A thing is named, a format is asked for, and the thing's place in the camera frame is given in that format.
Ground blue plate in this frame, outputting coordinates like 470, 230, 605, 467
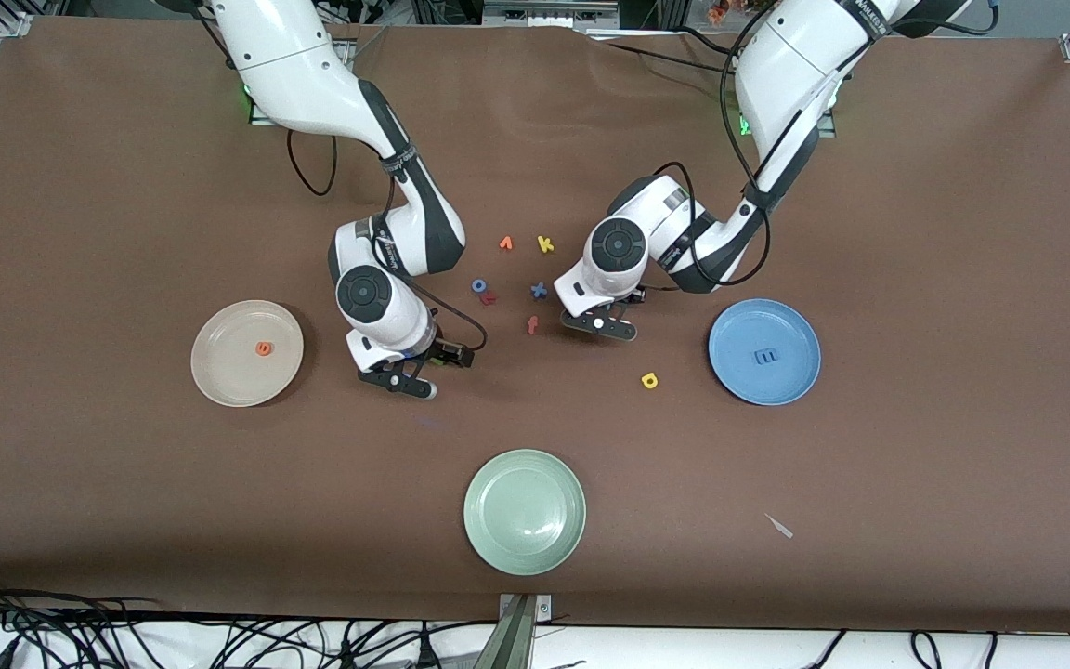
708, 298, 822, 407

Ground pale green plate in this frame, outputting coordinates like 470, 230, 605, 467
463, 449, 587, 577

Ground beige brown plate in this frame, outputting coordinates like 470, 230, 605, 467
190, 299, 305, 408

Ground grey metal background beam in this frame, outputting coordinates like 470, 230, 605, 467
482, 0, 621, 31

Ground dried flower bunch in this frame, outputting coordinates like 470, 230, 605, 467
707, 0, 768, 24

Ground brown table cover sheet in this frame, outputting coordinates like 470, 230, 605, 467
0, 17, 1070, 635

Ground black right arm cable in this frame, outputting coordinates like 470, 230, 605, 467
287, 128, 489, 352

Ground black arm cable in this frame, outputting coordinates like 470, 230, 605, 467
651, 56, 775, 294
287, 128, 489, 352

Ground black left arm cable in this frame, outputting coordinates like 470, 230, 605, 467
651, 56, 775, 294

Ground black cable across table cover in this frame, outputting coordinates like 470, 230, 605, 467
591, 37, 745, 80

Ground metal table edge bracket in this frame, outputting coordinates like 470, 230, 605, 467
475, 593, 555, 669

